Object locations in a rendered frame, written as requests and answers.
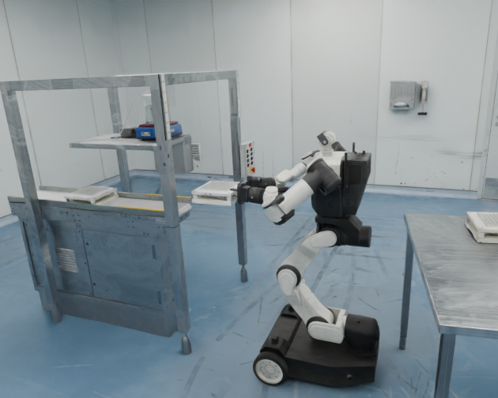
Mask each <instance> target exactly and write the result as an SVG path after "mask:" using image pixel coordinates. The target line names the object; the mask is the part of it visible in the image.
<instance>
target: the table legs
mask: <svg viewBox="0 0 498 398"><path fill-rule="evenodd" d="M413 252H414V251H413V246H412V243H411V241H410V237H409V233H408V230H407V239H406V259H405V270H404V281H403V292H402V312H401V324H400V341H399V348H400V349H401V350H405V349H406V337H407V331H408V320H409V301H410V292H411V282H412V271H413ZM455 339H456V335H451V334H443V333H441V336H440V349H439V357H438V364H437V372H436V386H435V393H434V398H448V397H449V390H450V383H451V371H452V364H453V358H454V351H455Z"/></svg>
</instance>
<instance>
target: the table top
mask: <svg viewBox="0 0 498 398"><path fill-rule="evenodd" d="M404 220H405V223H406V227H407V230H408V233H409V237H410V241H411V243H412V246H413V251H414V253H415V256H416V259H417V263H418V267H419V269H420V272H421V277H422V280H423V282H424V287H425V290H426V293H427V296H428V300H429V303H430V306H431V308H432V313H433V316H434V319H435V322H436V326H437V329H438V332H439V333H443V334H451V335H459V336H474V337H482V338H490V339H498V243H484V242H483V243H478V242H476V240H475V238H474V237H473V233H472V232H471V230H470V229H468V228H467V226H466V225H465V220H466V216H458V215H436V214H413V213H405V214H404Z"/></svg>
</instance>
